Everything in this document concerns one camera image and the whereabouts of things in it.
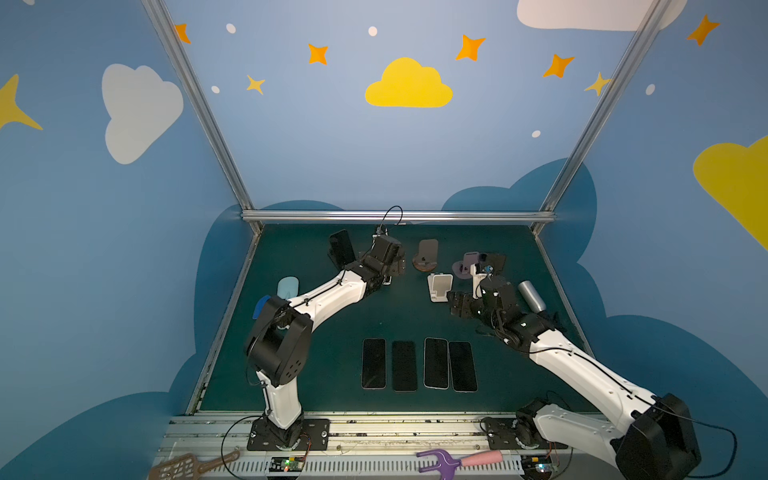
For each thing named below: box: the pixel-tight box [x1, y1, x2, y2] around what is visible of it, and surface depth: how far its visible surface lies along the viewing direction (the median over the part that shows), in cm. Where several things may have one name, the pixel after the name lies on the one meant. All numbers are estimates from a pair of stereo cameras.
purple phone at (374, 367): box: [361, 338, 387, 390], surface depth 88 cm
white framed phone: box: [424, 337, 450, 390], surface depth 88 cm
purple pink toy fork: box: [416, 449, 503, 480], surface depth 73 cm
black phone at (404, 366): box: [392, 341, 417, 392], surface depth 89 cm
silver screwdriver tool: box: [518, 280, 547, 312], surface depth 100 cm
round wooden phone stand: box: [412, 239, 438, 272], surface depth 106 cm
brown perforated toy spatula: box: [148, 450, 241, 480], surface depth 71 cm
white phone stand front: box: [427, 273, 453, 303], surface depth 102 cm
